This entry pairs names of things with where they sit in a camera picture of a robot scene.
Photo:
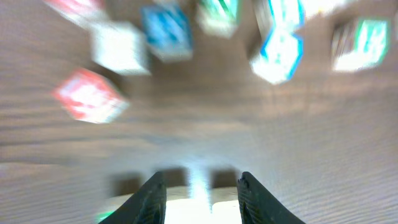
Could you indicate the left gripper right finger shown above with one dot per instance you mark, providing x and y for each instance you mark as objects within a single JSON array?
[{"x": 258, "y": 206}]

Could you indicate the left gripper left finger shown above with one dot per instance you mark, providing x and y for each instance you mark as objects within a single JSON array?
[{"x": 146, "y": 206}]

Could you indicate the yellow block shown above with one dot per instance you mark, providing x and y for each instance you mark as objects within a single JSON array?
[{"x": 219, "y": 205}]

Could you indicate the green B block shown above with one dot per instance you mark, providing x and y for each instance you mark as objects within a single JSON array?
[{"x": 360, "y": 44}]

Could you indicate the green R block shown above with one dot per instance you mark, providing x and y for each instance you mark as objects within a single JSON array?
[{"x": 100, "y": 216}]

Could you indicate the red U block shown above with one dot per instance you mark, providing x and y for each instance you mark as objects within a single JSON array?
[{"x": 90, "y": 97}]

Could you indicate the blue L block lower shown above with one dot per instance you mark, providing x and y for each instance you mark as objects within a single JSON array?
[{"x": 278, "y": 57}]

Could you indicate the white picture block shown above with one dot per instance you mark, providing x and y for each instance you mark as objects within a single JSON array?
[{"x": 119, "y": 46}]

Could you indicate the blue T block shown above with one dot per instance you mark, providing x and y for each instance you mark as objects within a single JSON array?
[{"x": 168, "y": 31}]

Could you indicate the blue 2 block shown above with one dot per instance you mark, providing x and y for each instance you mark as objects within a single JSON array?
[{"x": 284, "y": 14}]

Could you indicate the green N block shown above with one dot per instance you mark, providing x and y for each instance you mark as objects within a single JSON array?
[{"x": 219, "y": 17}]

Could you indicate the red E block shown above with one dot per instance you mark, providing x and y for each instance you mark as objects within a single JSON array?
[{"x": 83, "y": 13}]

